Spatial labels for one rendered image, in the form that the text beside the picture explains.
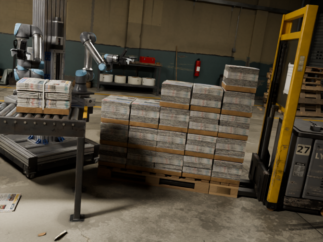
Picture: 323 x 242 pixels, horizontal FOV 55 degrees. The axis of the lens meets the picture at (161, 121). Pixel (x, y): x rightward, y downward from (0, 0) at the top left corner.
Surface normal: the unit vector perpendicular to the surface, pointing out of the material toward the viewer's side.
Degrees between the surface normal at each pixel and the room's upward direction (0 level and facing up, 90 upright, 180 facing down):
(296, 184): 90
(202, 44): 90
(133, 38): 90
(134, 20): 90
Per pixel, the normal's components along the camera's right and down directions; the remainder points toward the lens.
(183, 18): 0.21, 0.25
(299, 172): -0.11, 0.22
